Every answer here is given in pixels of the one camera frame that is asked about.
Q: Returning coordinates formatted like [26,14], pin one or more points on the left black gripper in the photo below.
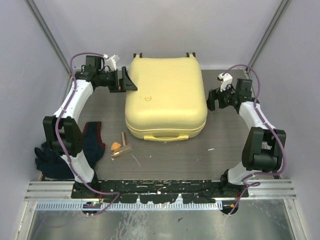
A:
[127,83]

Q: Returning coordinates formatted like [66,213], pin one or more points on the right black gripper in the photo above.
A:
[213,94]

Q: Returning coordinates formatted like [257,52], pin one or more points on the yellow hard-shell suitcase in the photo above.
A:
[169,103]

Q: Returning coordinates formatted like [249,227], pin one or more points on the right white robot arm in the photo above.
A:
[263,151]

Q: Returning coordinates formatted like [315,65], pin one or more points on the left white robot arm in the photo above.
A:
[62,132]

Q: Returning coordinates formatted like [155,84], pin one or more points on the brown lipstick tube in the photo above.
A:
[124,140]

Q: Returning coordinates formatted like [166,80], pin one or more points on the orange makeup sponge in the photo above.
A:
[115,146]

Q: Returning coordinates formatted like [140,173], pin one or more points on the amber perfume bottle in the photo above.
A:
[122,151]

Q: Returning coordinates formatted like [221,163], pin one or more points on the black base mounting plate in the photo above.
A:
[163,191]

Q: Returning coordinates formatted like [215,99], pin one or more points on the dark navy maroon garment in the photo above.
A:
[54,167]

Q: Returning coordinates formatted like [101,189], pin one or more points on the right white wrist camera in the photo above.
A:
[225,80]

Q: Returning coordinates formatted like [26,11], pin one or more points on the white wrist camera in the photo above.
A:
[225,80]
[110,62]

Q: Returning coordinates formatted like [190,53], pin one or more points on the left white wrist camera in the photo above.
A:
[110,62]

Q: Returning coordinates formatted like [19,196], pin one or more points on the grey slotted cable duct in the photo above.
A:
[82,205]

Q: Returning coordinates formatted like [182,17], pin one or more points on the aluminium rail frame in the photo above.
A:
[65,190]

